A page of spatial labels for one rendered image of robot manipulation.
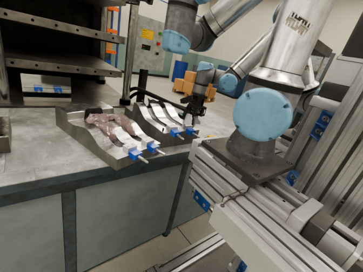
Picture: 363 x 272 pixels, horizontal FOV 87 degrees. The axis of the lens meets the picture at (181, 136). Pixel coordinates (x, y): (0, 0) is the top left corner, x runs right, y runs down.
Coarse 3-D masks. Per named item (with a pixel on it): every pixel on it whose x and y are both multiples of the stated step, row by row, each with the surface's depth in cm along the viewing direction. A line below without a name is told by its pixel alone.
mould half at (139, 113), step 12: (132, 108) 131; (144, 108) 118; (156, 108) 123; (168, 108) 129; (144, 120) 113; (168, 120) 118; (180, 120) 123; (144, 132) 114; (156, 132) 103; (168, 132) 100; (168, 144) 104; (180, 144) 110
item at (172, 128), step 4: (172, 124) 105; (168, 128) 102; (172, 128) 102; (176, 128) 103; (172, 132) 100; (176, 132) 99; (180, 132) 101; (172, 136) 100; (176, 136) 100; (180, 136) 98
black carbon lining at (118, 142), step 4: (88, 108) 99; (92, 108) 102; (96, 108) 103; (100, 108) 104; (88, 112) 100; (92, 112) 103; (96, 112) 104; (100, 112) 105; (84, 116) 98; (88, 116) 101; (84, 120) 95; (132, 136) 95; (136, 136) 96; (116, 140) 88; (136, 140) 92; (140, 140) 94; (116, 144) 86; (120, 144) 87; (124, 144) 86
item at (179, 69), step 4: (176, 60) 780; (176, 64) 783; (180, 64) 775; (184, 64) 777; (188, 64) 797; (176, 68) 786; (180, 68) 781; (184, 68) 785; (176, 72) 791; (180, 72) 788; (184, 72) 795; (172, 76) 812; (176, 76) 796; (180, 76) 795; (172, 80) 813
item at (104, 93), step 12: (12, 84) 145; (72, 84) 180; (84, 84) 189; (96, 84) 199; (12, 96) 125; (72, 96) 150; (84, 96) 156; (96, 96) 163; (108, 96) 170; (120, 96) 179
